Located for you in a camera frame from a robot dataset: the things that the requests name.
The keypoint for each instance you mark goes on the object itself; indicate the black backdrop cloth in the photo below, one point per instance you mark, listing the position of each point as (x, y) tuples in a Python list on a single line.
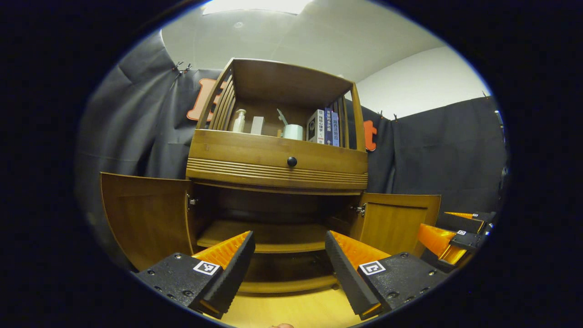
[(136, 136)]

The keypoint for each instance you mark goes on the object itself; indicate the black drawer knob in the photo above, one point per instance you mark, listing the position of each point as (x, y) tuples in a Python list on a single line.
[(292, 161)]

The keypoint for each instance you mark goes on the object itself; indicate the wooden double-door shoe cabinet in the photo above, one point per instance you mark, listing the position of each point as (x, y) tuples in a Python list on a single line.
[(291, 82)]

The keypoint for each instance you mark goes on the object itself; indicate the ceiling light panel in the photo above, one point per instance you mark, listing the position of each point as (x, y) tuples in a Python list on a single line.
[(255, 6)]

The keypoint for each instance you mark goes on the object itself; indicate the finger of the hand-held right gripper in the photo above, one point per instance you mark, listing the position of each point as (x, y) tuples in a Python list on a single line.
[(462, 240), (460, 223)]

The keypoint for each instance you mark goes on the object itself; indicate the white cylindrical roll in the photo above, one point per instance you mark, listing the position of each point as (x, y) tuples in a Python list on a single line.
[(293, 132)]

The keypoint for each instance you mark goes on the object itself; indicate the wooden cabinet drawer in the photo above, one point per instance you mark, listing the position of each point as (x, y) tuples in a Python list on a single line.
[(246, 146)]

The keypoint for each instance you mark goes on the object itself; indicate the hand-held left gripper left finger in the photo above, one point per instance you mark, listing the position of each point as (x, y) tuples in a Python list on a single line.
[(234, 269)]

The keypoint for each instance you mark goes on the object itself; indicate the light blue book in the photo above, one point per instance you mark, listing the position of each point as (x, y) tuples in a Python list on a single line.
[(335, 130)]

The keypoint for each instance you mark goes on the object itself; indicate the white pump bottle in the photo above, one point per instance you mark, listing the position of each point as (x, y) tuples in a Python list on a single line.
[(239, 123)]

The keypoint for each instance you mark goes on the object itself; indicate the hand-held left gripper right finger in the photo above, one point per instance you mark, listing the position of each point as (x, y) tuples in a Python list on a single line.
[(346, 273)]

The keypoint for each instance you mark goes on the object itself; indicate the small white box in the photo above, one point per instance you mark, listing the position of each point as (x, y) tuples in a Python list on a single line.
[(257, 125)]

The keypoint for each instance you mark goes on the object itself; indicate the metal door hinge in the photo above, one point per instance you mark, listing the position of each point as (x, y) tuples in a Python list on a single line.
[(360, 209), (191, 201)]

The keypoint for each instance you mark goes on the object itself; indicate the wooden shoe cabinet door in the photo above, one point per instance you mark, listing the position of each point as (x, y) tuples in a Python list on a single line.
[(396, 223), (145, 218)]

